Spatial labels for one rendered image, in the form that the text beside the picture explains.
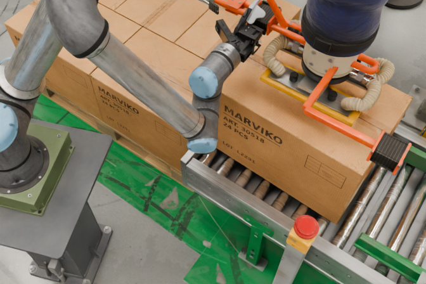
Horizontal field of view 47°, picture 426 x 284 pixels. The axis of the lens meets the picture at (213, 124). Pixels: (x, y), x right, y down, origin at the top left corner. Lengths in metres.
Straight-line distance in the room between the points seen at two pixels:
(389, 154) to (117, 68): 0.74
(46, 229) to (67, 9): 0.88
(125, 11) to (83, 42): 1.54
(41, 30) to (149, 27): 1.25
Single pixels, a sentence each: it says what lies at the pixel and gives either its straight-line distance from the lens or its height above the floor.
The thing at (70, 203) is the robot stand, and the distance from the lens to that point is 1.82.
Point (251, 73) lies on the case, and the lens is 1.83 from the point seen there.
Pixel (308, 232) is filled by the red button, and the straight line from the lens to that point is 1.42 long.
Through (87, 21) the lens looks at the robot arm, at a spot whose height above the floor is 1.56.
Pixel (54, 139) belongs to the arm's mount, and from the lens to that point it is 1.84.
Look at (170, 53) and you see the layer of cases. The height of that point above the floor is 0.54.
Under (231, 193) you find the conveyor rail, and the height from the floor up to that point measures 0.59.
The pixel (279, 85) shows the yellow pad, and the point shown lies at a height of 1.08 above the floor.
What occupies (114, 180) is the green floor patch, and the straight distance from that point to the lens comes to 2.69.
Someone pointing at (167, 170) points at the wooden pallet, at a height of 0.02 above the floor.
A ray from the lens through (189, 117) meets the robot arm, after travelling 1.40.
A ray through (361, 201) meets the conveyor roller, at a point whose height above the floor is 0.55.
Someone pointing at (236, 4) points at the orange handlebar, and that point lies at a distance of 1.69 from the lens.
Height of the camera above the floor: 2.34
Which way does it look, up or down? 56 degrees down
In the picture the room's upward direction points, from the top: 1 degrees clockwise
